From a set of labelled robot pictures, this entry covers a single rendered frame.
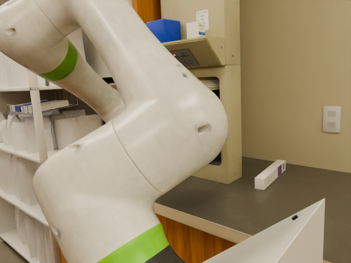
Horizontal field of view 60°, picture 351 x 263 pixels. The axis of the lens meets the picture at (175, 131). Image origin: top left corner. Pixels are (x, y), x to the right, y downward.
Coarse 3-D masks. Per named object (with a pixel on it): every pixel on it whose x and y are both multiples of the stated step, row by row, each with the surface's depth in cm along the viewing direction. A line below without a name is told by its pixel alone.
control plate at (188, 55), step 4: (172, 52) 118; (176, 52) 117; (180, 52) 116; (184, 52) 115; (188, 52) 114; (176, 56) 119; (180, 56) 118; (184, 56) 117; (188, 56) 116; (192, 56) 115; (180, 60) 120; (184, 60) 119; (188, 60) 118; (192, 60) 117; (184, 64) 121; (188, 64) 120; (192, 64) 119; (196, 64) 118
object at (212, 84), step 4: (200, 80) 126; (204, 80) 125; (208, 80) 124; (212, 80) 124; (216, 80) 124; (204, 84) 124; (208, 84) 124; (212, 84) 123; (216, 84) 123; (212, 88) 123; (216, 88) 123
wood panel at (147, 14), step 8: (136, 0) 126; (144, 0) 129; (152, 0) 133; (136, 8) 127; (144, 8) 130; (152, 8) 133; (160, 8) 137; (144, 16) 130; (152, 16) 134; (160, 16) 137
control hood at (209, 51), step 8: (184, 40) 110; (192, 40) 108; (200, 40) 106; (208, 40) 104; (216, 40) 108; (224, 40) 111; (168, 48) 117; (176, 48) 115; (184, 48) 113; (192, 48) 111; (200, 48) 109; (208, 48) 107; (216, 48) 108; (224, 48) 112; (200, 56) 113; (208, 56) 111; (216, 56) 109; (224, 56) 112; (200, 64) 117; (208, 64) 115; (216, 64) 112; (224, 64) 113
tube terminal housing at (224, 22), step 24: (168, 0) 126; (192, 0) 118; (216, 0) 111; (216, 24) 113; (192, 72) 124; (216, 72) 117; (240, 72) 122; (240, 96) 123; (240, 120) 125; (240, 144) 127; (216, 168) 124; (240, 168) 128
